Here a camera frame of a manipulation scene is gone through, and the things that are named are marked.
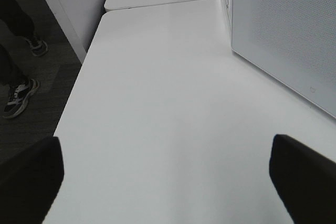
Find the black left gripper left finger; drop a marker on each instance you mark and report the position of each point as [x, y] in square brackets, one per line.
[30, 182]

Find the person's dark trouser legs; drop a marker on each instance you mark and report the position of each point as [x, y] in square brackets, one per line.
[20, 24]

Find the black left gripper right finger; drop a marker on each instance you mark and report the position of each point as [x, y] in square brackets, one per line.
[304, 180]

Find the near grey white sneaker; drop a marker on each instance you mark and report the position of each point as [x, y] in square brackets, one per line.
[18, 97]

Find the far grey sneaker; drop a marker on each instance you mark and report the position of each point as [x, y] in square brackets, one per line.
[37, 46]

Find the white microwave door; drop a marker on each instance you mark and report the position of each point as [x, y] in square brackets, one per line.
[291, 40]

